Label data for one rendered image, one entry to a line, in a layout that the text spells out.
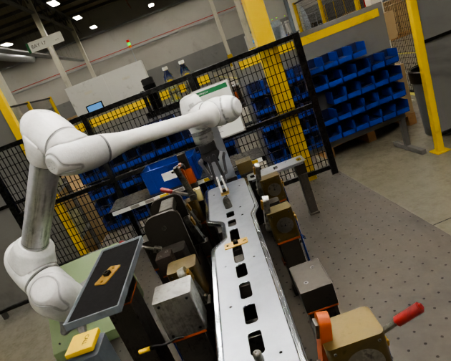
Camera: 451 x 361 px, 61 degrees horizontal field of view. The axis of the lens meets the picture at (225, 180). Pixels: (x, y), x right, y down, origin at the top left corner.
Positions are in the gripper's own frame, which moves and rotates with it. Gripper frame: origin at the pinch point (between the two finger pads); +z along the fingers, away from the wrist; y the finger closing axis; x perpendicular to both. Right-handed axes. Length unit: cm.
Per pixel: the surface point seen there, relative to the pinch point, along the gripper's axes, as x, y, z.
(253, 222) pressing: -35.1, 7.9, 6.8
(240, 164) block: 23.3, 10.9, 1.2
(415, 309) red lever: -108, 31, 0
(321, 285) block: -87, 18, 4
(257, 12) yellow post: 58, 48, -65
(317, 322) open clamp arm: -106, 14, -3
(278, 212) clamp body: -43.6, 17.3, 2.5
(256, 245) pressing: -53, 6, 7
